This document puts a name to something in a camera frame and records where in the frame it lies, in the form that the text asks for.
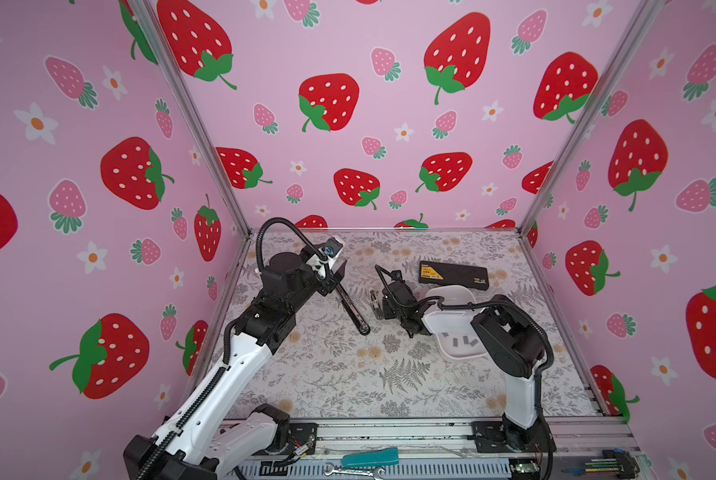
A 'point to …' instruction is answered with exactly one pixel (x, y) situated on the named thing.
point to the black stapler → (353, 310)
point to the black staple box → (451, 274)
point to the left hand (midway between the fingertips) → (331, 249)
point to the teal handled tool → (380, 457)
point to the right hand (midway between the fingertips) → (387, 299)
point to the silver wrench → (330, 468)
